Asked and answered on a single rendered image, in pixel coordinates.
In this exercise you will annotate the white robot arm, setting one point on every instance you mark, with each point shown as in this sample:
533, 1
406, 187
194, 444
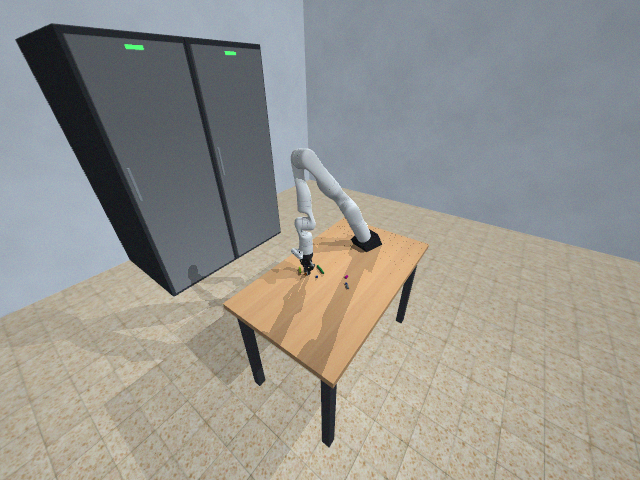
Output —
302, 159

